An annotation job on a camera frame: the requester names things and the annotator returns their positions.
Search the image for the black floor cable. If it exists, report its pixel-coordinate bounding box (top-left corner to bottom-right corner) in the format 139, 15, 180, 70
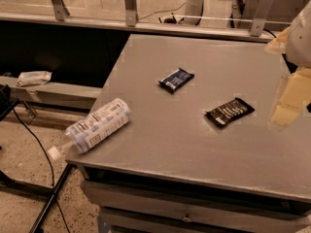
12, 107, 72, 233

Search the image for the grey cabinet drawer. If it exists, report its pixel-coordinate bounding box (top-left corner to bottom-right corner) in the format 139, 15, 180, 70
82, 181, 310, 233

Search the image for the right metal rail bracket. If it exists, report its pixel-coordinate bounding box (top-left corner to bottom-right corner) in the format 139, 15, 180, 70
250, 0, 274, 37

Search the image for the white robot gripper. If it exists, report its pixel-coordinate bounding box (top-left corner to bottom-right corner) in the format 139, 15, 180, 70
264, 1, 311, 126

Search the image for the black chocolate rxbar wrapper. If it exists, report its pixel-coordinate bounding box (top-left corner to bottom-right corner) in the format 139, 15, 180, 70
205, 98, 255, 128

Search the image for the metal rail bracket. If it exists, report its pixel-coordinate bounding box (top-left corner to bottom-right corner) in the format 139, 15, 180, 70
51, 0, 70, 21
250, 0, 274, 37
124, 0, 138, 27

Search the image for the left metal rail bracket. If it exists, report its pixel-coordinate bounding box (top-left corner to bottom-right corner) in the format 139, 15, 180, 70
51, 0, 70, 21

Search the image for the blue blueberry rxbar wrapper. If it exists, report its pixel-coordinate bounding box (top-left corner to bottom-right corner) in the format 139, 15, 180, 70
158, 68, 194, 93

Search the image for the middle metal rail bracket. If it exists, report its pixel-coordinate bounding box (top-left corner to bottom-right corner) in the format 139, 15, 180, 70
124, 0, 138, 27

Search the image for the clear plastic water bottle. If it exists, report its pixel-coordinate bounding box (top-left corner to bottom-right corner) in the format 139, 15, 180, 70
48, 98, 131, 160

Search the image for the black stand leg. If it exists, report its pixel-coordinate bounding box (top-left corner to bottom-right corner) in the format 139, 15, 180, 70
29, 164, 72, 233

